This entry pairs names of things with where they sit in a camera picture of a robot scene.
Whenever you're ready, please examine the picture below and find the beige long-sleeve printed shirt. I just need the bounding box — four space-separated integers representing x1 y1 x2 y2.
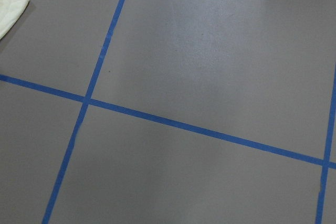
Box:
1 0 29 39

